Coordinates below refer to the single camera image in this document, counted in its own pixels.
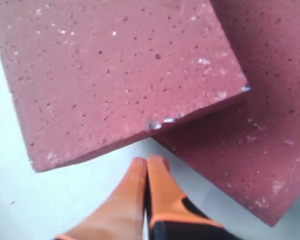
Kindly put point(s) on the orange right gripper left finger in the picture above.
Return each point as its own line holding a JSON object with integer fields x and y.
{"x": 121, "y": 216}

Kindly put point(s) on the red brick middle right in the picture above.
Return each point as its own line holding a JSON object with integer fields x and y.
{"x": 251, "y": 150}

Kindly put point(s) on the red brick front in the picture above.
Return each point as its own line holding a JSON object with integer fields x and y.
{"x": 91, "y": 76}

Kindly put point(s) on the red brick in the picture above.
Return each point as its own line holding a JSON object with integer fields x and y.
{"x": 91, "y": 76}
{"x": 251, "y": 150}

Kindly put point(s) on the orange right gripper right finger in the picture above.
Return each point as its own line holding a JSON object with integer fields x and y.
{"x": 171, "y": 216}

